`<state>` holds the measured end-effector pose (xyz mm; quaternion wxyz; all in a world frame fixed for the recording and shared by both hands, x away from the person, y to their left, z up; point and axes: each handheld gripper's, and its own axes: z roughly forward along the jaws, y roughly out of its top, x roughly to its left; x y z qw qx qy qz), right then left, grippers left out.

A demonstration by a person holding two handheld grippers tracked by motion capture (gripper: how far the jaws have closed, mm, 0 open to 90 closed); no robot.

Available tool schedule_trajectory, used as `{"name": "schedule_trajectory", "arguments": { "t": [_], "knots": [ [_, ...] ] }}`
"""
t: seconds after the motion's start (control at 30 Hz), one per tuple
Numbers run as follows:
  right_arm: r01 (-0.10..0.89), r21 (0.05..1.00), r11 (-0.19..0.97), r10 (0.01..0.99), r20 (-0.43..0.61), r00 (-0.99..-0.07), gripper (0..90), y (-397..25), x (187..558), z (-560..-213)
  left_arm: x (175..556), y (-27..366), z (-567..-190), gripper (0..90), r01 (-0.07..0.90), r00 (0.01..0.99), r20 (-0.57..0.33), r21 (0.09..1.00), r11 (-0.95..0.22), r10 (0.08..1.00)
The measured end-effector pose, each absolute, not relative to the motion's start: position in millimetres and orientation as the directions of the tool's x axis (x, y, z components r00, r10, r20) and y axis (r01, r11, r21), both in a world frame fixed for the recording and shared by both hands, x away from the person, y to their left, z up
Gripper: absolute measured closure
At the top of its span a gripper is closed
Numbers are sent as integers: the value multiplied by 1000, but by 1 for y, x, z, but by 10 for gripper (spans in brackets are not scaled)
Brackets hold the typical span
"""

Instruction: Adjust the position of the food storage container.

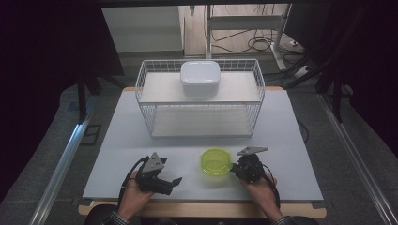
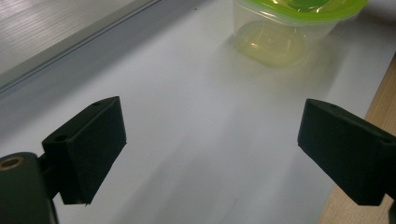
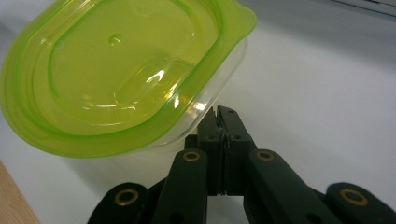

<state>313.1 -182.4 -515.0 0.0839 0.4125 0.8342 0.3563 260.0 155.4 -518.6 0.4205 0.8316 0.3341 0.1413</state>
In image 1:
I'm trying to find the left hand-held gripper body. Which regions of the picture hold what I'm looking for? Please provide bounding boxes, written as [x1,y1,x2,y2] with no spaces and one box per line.
[135,152,173,195]

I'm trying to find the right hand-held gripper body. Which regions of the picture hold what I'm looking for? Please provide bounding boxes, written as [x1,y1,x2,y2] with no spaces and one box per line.
[237,145,269,185]

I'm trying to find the green lidded plastic container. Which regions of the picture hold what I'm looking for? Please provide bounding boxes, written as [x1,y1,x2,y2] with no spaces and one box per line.
[200,147,235,178]

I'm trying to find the white wire rack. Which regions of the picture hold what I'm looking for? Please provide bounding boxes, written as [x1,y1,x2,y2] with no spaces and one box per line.
[134,58,267,139]

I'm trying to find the white plastic container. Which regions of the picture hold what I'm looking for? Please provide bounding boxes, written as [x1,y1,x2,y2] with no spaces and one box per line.
[179,60,222,98]

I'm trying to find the person's left hand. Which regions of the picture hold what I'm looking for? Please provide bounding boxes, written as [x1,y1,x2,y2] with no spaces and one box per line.
[117,170,155,219]

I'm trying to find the person's right hand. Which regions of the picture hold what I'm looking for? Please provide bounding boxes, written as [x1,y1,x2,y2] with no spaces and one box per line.
[239,173,279,219]

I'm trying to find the wooden table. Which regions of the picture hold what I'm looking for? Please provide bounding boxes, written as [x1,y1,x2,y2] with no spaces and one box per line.
[78,86,328,219]

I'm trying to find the light grey table board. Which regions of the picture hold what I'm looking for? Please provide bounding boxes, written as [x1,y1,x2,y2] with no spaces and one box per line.
[82,89,325,203]

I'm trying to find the black metal stand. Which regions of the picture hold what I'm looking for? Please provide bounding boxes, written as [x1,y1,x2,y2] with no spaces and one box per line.
[76,74,103,124]
[314,62,345,124]

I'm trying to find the white power strip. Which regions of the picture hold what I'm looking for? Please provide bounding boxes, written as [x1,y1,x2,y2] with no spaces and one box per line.
[294,65,312,79]

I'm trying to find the white cabinet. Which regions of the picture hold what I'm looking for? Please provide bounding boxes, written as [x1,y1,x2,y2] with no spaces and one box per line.
[101,6,184,54]

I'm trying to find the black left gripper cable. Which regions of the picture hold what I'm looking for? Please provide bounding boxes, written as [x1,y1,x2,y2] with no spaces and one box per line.
[117,156,150,208]

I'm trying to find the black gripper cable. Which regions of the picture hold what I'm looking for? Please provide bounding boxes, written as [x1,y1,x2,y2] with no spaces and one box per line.
[261,163,282,210]
[117,156,150,208]

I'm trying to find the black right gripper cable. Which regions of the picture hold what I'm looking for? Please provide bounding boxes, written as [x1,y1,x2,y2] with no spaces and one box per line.
[261,163,282,210]

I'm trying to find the black cable beside table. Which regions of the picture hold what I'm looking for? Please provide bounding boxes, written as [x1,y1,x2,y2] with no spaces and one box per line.
[297,119,311,145]

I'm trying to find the aluminium rail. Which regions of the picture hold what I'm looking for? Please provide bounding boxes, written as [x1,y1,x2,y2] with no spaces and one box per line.
[316,93,398,225]
[29,96,99,225]

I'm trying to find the black floor cables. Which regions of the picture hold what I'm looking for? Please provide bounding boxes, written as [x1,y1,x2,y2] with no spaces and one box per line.
[211,28,304,54]

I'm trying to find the white desk frame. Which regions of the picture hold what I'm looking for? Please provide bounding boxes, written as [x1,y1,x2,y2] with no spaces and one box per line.
[204,4,293,71]

